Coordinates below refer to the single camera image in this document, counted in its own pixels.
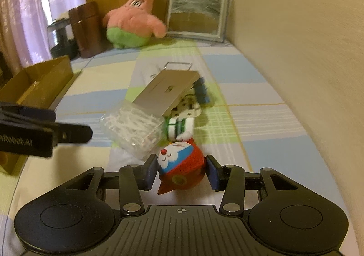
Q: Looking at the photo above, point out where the pink starfish plush toy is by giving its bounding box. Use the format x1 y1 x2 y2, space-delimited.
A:
102 0 167 49

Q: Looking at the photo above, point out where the green white striped roll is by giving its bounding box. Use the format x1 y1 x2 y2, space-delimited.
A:
165 117 195 141

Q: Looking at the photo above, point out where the pale purple curtain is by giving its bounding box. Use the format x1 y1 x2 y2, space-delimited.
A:
0 0 86 74

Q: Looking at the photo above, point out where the clear box of white clips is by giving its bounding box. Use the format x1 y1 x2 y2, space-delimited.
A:
99 104 167 160

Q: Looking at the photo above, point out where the blue binder clip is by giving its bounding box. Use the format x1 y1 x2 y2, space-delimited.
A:
195 77 211 104

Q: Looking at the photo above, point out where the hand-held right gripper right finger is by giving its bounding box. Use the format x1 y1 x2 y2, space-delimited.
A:
207 156 298 215

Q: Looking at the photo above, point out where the red blue cat toy figure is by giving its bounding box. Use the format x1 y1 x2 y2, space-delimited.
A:
157 137 206 195

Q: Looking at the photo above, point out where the cardboard box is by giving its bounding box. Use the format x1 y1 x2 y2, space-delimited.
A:
0 55 74 175

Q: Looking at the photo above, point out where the brown metal thermos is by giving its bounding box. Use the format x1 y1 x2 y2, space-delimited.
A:
69 1 104 59

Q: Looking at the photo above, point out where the checked bedsheet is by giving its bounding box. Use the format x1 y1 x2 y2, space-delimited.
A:
8 37 359 256

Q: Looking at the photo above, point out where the metal wire stand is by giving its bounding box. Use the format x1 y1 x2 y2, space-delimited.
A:
164 62 193 72

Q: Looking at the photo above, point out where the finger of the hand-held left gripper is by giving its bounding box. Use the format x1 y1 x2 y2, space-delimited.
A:
57 123 93 144

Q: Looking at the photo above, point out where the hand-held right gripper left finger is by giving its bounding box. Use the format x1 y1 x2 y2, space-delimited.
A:
66 155 157 216

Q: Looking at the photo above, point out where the glass picture frame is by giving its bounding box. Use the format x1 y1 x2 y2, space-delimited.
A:
165 0 229 43

